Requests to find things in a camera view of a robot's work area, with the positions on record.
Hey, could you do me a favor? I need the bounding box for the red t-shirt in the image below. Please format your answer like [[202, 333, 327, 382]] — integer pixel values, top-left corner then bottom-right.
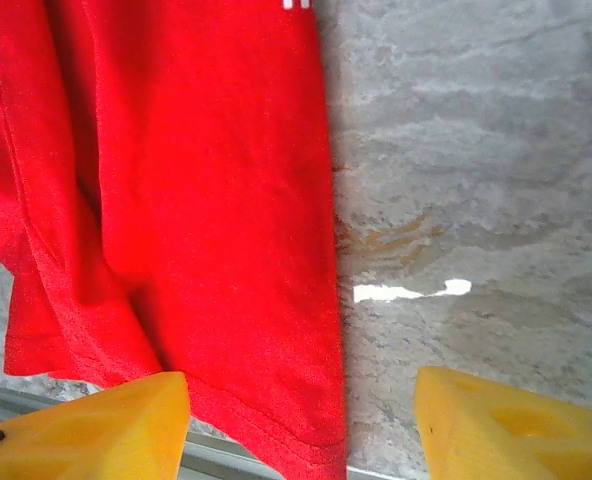
[[0, 0, 348, 480]]

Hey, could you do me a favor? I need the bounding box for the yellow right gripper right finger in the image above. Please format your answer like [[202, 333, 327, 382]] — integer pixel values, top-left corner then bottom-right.
[[414, 366, 592, 480]]

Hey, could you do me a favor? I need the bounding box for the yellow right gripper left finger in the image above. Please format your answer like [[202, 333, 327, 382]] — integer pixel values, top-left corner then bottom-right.
[[0, 371, 191, 480]]

